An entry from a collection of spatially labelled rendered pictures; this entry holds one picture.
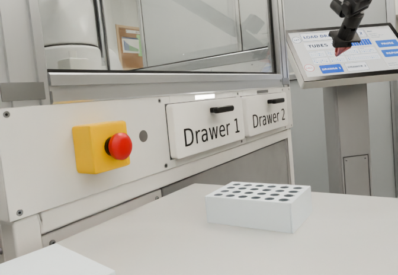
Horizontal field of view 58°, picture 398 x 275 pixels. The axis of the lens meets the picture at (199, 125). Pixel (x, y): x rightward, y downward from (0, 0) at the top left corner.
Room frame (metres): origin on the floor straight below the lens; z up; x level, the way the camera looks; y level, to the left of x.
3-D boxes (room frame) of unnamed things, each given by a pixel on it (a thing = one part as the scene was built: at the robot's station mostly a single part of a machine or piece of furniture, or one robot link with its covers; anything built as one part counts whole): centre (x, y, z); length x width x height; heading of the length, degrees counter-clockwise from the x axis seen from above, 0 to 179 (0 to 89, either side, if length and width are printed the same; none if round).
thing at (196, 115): (0.82, -0.03, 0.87); 0.29 x 0.02 x 0.11; 145
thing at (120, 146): (0.52, 0.12, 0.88); 0.04 x 0.03 x 0.04; 145
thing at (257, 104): (1.08, -0.21, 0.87); 0.29 x 0.02 x 0.11; 145
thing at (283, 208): (0.49, -0.07, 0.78); 0.12 x 0.08 x 0.04; 57
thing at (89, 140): (0.54, 0.15, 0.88); 0.07 x 0.05 x 0.07; 145
